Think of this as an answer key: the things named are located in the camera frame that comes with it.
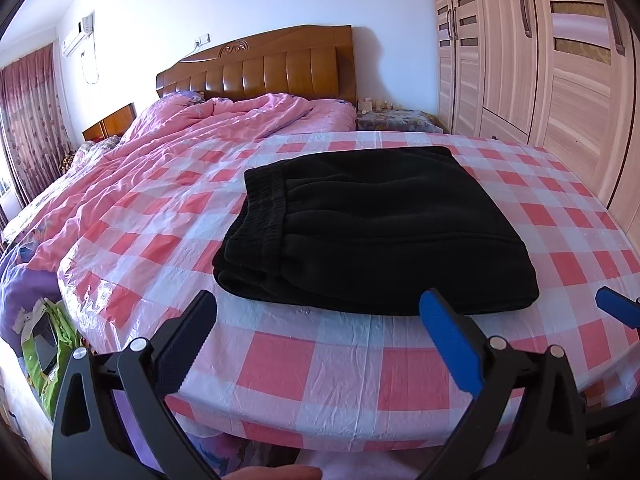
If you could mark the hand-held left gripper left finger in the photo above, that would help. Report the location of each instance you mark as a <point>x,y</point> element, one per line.
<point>192,332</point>

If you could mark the person's left hand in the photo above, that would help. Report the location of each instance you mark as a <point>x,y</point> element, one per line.
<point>275,474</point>

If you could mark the white wall air conditioner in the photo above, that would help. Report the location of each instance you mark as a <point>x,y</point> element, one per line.
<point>79,35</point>

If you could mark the small wooden headboard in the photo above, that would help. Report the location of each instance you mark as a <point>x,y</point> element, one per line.
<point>107,122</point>

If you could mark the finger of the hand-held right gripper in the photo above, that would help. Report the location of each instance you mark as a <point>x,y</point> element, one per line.
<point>614,304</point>

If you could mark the green cartoon bag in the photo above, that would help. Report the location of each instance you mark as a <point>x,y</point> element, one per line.
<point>50,355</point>

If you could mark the pink checkered plastic tablecloth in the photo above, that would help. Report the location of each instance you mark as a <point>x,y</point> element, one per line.
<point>320,360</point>

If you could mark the patterned red curtain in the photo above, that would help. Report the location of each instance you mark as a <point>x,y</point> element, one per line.
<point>30,120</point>

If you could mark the white wall socket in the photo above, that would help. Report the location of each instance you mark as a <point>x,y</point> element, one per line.
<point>203,39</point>

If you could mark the black pants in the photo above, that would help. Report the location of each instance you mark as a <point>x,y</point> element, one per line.
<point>380,230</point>

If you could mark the pink quilt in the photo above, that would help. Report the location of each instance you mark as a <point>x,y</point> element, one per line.
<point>165,155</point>

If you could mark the purple bed sheet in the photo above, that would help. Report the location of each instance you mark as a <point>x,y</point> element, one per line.
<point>27,300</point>

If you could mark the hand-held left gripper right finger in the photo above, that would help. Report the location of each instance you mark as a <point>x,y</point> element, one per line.
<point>450,340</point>

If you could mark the light wooden wardrobe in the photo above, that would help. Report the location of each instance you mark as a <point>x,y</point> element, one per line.
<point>540,55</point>

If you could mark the wooden bed headboard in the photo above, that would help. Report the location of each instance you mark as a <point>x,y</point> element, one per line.
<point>265,67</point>

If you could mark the floral covered nightstand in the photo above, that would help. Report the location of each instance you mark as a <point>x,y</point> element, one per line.
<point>400,121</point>

